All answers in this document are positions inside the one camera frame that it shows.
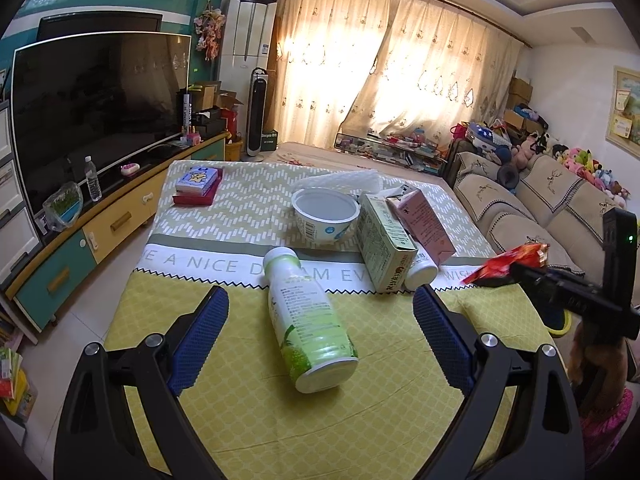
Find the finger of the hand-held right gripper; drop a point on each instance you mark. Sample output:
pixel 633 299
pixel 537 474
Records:
pixel 530 276

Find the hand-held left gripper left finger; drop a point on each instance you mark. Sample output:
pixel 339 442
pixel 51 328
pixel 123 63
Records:
pixel 200 340

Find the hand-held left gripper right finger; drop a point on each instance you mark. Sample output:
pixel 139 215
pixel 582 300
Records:
pixel 442 340

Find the red snack wrapper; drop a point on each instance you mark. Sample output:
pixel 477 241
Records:
pixel 507 265

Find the yellow-rimmed trash bin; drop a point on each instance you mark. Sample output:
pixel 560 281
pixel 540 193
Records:
pixel 562 321

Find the small white bottle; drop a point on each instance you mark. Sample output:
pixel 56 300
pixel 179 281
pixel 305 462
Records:
pixel 420 275

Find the green and white plastic bottle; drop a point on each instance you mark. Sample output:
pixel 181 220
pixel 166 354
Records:
pixel 307 320

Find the green drink carton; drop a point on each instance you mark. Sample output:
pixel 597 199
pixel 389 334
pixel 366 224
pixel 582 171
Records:
pixel 382 245

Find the pink drink carton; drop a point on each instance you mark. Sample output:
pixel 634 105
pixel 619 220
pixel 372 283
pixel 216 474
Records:
pixel 425 225

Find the white plastic bowl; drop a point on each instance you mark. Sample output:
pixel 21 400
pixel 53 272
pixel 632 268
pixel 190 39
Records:
pixel 325 217

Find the person's right hand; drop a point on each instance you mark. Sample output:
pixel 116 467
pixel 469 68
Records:
pixel 597 375

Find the beige sofa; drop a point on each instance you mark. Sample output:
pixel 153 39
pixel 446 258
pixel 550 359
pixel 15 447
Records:
pixel 545 200

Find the dark grey round cushion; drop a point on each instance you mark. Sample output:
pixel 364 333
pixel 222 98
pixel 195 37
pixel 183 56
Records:
pixel 508 175

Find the yellow and white patterned tablecloth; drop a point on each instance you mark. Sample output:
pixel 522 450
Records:
pixel 240 240

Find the pile of plush toys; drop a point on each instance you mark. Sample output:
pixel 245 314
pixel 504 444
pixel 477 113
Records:
pixel 580 157

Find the pink patterned clothing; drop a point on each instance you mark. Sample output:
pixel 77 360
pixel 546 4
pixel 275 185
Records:
pixel 610 430

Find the teal and yellow TV cabinet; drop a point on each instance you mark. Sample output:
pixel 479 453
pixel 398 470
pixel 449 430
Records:
pixel 115 220

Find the blue star-print bag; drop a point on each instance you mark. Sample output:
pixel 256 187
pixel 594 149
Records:
pixel 482 135

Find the purple card box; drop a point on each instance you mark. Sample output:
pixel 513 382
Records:
pixel 199 180

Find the stacked cardboard boxes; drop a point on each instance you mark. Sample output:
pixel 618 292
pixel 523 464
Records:
pixel 520 92

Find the pink soap box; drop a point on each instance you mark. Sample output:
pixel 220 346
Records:
pixel 130 169

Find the white foam net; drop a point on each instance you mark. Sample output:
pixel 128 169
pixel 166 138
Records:
pixel 345 180

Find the stack of books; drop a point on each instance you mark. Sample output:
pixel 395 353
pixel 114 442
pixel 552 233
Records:
pixel 15 375

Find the cluttered glass coffee table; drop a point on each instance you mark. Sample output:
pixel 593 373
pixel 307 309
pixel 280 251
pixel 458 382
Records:
pixel 390 150

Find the clear water bottle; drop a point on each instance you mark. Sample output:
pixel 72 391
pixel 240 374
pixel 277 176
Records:
pixel 93 180

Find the small yellow bin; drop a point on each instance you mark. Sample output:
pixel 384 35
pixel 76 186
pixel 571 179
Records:
pixel 233 150

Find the small pink toy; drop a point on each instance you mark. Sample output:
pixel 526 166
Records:
pixel 193 136

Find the green box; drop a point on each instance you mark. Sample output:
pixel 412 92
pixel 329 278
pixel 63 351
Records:
pixel 270 141

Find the beige floor mat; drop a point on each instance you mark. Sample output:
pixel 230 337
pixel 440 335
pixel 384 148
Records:
pixel 310 152

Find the beige embroidered curtain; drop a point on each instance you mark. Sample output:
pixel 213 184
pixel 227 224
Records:
pixel 320 60
pixel 440 70

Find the black and white tower fan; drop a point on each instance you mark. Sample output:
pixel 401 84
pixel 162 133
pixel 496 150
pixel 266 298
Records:
pixel 257 110

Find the open cardboard box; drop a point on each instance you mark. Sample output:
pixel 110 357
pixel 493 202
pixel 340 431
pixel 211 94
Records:
pixel 215 96

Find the ceiling air vent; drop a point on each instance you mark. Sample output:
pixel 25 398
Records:
pixel 582 34

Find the large black television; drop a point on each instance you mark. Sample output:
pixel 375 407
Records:
pixel 95 110

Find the wooden curtain rod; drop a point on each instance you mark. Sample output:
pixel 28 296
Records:
pixel 450 10

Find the white standing air conditioner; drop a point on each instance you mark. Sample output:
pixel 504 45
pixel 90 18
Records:
pixel 247 50

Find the hanging artificial flowers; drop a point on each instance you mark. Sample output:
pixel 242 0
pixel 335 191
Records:
pixel 210 30

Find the framed wall picture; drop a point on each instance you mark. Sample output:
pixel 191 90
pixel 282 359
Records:
pixel 625 105

